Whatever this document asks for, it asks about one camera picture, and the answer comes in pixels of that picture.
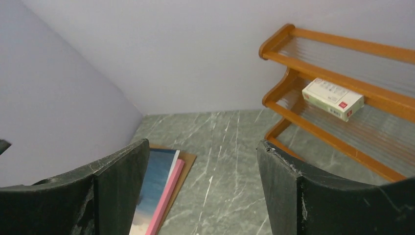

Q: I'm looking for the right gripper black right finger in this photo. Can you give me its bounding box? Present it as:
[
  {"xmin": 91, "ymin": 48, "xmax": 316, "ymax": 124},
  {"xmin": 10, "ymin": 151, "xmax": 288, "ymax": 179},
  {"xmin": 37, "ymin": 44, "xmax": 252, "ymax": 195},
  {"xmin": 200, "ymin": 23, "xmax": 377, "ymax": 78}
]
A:
[{"xmin": 256, "ymin": 140, "xmax": 415, "ymax": 235}]

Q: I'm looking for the orange wooden shelf rack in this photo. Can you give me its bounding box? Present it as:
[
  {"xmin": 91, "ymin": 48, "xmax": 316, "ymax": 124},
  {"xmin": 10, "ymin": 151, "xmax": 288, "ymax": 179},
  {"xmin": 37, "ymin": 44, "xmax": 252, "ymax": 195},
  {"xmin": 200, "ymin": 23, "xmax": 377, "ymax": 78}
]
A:
[{"xmin": 258, "ymin": 23, "xmax": 415, "ymax": 182}]

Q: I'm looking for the landscape photo print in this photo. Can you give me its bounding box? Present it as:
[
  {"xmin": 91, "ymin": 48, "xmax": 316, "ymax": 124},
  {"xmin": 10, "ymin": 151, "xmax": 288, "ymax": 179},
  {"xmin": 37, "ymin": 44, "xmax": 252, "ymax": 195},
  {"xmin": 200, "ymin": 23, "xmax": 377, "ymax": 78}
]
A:
[{"xmin": 129, "ymin": 148, "xmax": 177, "ymax": 235}]

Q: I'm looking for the white green small box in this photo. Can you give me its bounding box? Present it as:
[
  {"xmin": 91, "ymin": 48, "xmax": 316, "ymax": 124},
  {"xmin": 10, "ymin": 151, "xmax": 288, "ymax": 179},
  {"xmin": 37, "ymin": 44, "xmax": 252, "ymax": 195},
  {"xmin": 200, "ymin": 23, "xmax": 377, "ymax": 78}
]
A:
[{"xmin": 302, "ymin": 78, "xmax": 365, "ymax": 122}]

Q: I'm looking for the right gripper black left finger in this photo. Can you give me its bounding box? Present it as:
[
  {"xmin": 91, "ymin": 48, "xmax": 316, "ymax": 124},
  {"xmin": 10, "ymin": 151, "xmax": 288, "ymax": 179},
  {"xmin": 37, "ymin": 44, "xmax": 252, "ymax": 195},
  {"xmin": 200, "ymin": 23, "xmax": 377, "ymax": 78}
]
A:
[{"xmin": 0, "ymin": 139, "xmax": 150, "ymax": 235}]

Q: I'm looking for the pink wooden photo frame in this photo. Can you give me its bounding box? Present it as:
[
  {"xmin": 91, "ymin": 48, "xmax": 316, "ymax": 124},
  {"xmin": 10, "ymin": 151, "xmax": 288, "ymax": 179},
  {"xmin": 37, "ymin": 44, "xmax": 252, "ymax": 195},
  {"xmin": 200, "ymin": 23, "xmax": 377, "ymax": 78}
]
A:
[{"xmin": 145, "ymin": 159, "xmax": 185, "ymax": 235}]

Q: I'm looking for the brown cardboard backing board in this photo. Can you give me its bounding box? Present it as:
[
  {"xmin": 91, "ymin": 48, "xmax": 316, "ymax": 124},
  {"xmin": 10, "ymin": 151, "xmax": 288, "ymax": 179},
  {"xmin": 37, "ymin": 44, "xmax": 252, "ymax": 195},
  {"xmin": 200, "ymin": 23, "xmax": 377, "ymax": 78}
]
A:
[{"xmin": 157, "ymin": 150, "xmax": 196, "ymax": 234}]

